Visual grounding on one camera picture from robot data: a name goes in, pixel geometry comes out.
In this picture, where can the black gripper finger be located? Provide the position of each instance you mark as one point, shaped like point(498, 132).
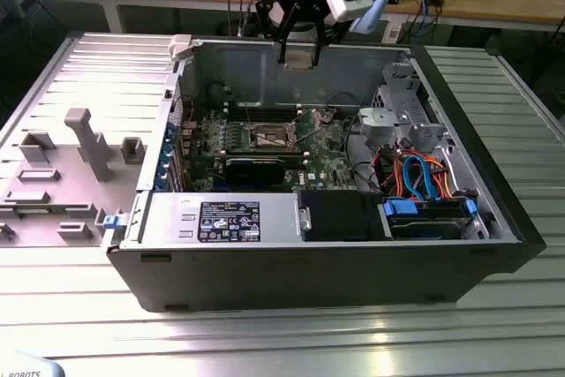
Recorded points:
point(282, 52)
point(316, 52)

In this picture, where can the CPU socket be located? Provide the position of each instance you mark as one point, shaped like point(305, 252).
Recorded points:
point(265, 136)

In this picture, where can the blue slot retainer clip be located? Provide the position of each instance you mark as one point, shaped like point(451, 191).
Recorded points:
point(171, 130)
point(162, 174)
point(167, 153)

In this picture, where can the white label tag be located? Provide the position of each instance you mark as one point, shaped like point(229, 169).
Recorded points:
point(394, 35)

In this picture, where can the silver metal drive cage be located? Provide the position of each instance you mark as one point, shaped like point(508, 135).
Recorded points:
point(375, 123)

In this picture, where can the white case latch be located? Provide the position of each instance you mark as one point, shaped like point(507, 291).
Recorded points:
point(181, 48)

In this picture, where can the green motherboard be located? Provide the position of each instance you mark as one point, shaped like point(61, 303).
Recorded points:
point(326, 160)

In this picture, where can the black graphics card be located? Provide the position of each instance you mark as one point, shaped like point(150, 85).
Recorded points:
point(253, 171)

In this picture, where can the silver power supply unit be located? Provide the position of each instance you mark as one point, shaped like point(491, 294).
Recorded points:
point(273, 218)

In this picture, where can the hard disk in blue carrier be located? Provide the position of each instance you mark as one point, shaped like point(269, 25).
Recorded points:
point(424, 229)

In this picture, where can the black open PC case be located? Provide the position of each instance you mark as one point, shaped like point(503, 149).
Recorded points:
point(309, 280)

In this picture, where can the blue case clip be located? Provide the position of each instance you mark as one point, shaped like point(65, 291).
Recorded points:
point(112, 222)

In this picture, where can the grey parts rack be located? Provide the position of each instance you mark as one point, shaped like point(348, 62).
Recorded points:
point(66, 191)

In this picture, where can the silver metal latch bracket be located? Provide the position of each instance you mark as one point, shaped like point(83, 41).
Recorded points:
point(304, 220)

